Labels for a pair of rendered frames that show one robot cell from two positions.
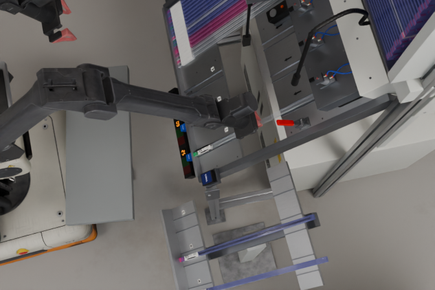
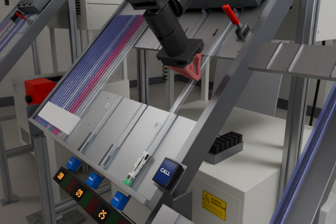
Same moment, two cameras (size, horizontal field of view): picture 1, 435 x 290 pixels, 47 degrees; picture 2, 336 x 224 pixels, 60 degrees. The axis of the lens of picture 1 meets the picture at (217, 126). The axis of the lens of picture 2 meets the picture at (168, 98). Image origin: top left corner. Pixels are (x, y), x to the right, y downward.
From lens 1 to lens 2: 1.35 m
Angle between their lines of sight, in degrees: 60
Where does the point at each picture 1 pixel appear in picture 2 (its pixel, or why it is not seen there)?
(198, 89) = (96, 133)
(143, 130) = not seen: outside the picture
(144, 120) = not seen: outside the picture
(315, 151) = (254, 171)
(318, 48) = not seen: outside the picture
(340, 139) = (263, 158)
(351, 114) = not seen: outside the picture
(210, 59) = (101, 102)
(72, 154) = not seen: outside the picture
